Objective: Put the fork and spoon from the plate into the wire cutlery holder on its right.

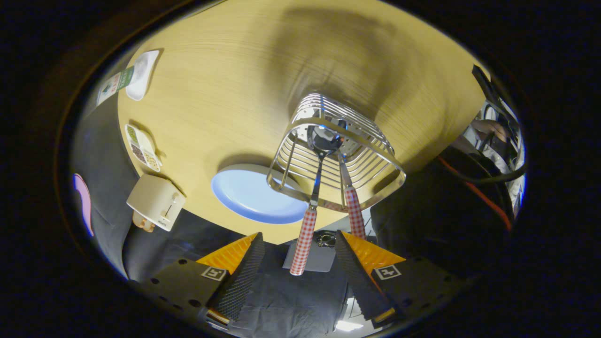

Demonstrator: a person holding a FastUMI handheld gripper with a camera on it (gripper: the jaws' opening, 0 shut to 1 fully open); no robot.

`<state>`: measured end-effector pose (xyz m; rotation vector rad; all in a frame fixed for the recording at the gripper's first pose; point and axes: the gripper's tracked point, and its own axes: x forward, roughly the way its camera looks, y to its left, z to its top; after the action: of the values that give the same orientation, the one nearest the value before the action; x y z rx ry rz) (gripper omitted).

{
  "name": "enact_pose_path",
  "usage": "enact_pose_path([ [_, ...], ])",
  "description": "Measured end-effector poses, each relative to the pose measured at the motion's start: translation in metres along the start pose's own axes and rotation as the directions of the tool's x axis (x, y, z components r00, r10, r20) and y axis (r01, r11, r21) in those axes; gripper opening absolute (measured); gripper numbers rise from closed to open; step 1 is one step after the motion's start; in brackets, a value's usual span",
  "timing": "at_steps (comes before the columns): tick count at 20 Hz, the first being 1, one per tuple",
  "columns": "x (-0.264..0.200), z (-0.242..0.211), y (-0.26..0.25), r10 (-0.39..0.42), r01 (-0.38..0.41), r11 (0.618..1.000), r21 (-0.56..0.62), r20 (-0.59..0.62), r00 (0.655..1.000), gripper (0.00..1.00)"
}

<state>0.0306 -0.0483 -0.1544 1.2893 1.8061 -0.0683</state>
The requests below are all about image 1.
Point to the blue plate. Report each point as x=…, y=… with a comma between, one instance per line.
x=249, y=197

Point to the person's black clothing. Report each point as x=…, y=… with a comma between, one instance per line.
x=436, y=220

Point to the cream toaster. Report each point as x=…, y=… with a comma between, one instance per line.
x=155, y=199

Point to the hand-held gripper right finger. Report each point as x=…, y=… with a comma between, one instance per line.
x=359, y=281

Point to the white divided snack dish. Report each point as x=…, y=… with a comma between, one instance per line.
x=141, y=148

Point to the clear water bottle green cap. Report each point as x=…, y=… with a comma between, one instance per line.
x=115, y=84

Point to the white square coaster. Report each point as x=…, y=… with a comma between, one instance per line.
x=143, y=70

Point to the brown toast slice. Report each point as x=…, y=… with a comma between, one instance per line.
x=143, y=221

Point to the grey flat box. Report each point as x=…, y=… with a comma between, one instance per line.
x=321, y=260

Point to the black table clamp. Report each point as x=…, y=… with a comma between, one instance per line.
x=483, y=82

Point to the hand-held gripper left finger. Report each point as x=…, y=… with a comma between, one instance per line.
x=239, y=281

